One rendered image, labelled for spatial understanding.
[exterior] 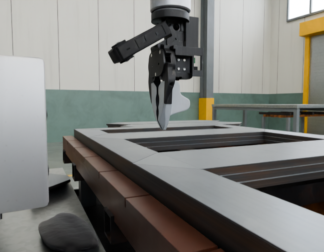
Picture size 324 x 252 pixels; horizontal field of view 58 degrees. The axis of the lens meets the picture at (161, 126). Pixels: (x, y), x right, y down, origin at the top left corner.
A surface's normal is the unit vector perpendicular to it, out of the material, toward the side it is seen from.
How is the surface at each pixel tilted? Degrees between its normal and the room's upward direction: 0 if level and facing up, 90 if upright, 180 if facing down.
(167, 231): 0
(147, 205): 0
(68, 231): 6
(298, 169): 90
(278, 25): 90
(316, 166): 90
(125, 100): 90
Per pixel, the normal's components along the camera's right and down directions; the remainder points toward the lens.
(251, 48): 0.48, 0.07
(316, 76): -0.88, 0.04
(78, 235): 0.00, -0.99
